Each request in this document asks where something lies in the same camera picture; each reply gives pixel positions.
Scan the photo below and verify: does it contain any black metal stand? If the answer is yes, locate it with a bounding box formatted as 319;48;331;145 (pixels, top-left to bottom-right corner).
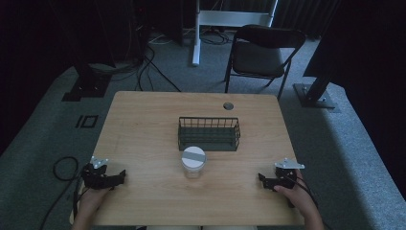
292;41;339;110
61;47;117;103

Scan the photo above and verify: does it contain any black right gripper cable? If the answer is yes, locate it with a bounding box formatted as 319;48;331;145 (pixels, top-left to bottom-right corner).
286;174;320;210

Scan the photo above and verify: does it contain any dark wire basket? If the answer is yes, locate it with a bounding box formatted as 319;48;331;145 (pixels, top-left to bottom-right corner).
177;116;241;152

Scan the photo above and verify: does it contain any person's right hand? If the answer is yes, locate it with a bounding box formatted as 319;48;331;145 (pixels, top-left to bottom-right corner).
273;169;318;215

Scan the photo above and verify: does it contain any bundle of floor cables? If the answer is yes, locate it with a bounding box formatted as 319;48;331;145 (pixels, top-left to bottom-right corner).
92;6;234;93

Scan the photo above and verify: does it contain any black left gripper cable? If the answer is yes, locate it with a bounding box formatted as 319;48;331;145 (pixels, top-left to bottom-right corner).
38;155;84;230

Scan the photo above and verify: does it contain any clear jar with white lid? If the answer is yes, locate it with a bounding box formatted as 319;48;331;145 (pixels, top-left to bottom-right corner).
180;146;208;180

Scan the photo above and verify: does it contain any black folding chair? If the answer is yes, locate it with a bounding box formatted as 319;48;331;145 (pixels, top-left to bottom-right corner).
223;24;306;102

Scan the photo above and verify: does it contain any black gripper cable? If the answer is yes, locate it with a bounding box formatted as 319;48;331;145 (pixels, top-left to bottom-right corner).
38;155;84;230
286;174;320;210

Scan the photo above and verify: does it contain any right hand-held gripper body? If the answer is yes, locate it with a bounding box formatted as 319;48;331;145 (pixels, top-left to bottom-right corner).
273;157;305;190

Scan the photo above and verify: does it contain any white desk frame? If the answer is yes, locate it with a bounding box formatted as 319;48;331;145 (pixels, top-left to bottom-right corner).
192;0;280;67

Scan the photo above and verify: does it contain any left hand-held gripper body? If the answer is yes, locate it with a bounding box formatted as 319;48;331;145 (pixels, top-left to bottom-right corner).
80;155;111;191

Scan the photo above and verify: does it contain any person's left hand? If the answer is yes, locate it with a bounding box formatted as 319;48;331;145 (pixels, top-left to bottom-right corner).
78;187;113;216

